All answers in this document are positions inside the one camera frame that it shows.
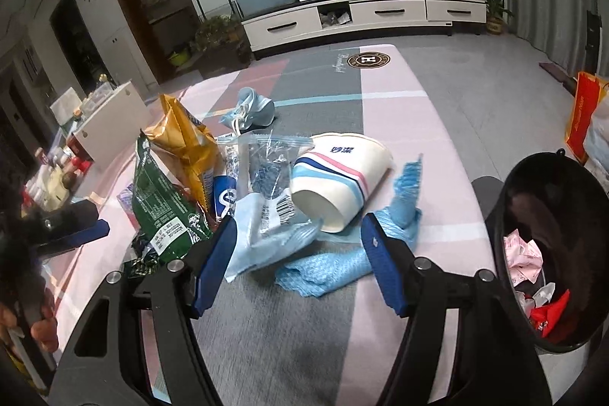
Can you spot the cluster of bottles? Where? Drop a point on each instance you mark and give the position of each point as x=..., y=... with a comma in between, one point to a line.
x=52, y=177

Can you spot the pink grey table cover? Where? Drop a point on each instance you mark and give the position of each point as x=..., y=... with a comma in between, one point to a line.
x=418, y=139

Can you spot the group of leafy potted plants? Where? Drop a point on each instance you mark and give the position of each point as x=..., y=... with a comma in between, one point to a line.
x=214, y=37

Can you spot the clear crumpled wrapper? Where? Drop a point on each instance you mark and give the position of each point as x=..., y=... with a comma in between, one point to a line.
x=540, y=295

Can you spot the clear zip plastic bag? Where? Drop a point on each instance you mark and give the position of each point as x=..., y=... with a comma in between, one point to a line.
x=266, y=168

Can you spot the red wrapper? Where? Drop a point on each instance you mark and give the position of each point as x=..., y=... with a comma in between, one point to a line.
x=552, y=315

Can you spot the blue face mask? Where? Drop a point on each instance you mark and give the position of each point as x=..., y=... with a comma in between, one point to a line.
x=257, y=108

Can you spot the white plastic bag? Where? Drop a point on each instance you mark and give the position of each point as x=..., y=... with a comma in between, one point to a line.
x=600, y=139

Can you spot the blue mesh cloth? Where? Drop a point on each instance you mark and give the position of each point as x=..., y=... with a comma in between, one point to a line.
x=323, y=268

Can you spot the small potted plant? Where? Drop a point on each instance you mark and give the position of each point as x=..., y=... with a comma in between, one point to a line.
x=495, y=13

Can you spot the yellow potato chip bag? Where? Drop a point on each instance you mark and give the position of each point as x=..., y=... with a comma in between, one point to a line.
x=185, y=139

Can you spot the person's left hand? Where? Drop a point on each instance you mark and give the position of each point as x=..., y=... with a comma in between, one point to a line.
x=44, y=333

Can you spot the orange paper bag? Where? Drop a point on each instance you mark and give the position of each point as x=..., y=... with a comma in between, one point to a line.
x=583, y=116

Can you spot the green snack bag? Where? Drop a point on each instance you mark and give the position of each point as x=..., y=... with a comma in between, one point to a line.
x=157, y=201

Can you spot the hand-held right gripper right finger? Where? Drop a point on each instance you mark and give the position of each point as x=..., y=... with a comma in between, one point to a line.
x=380, y=261

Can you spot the pale purple packet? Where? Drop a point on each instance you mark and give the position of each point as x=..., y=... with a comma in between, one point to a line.
x=127, y=202

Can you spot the dark floor mat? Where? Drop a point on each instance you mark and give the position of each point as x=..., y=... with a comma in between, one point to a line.
x=559, y=78

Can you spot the white television cabinet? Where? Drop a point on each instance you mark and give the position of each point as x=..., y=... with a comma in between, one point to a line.
x=390, y=11

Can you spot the light blue plastic wrapper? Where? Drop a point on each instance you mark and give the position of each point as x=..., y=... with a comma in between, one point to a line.
x=257, y=244

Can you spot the pink crumpled wrapper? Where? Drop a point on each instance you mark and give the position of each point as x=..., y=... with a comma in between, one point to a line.
x=523, y=258

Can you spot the striped paper cup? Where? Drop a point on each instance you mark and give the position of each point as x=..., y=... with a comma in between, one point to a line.
x=328, y=177

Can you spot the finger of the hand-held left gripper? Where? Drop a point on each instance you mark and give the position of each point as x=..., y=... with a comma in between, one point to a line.
x=90, y=231

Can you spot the white storage box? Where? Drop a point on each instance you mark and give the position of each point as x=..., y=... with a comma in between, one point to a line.
x=114, y=120

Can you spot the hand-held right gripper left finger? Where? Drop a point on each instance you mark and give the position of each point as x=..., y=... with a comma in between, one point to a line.
x=215, y=261

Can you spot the blue white snack wrapper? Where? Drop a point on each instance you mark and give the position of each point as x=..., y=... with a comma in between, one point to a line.
x=223, y=196

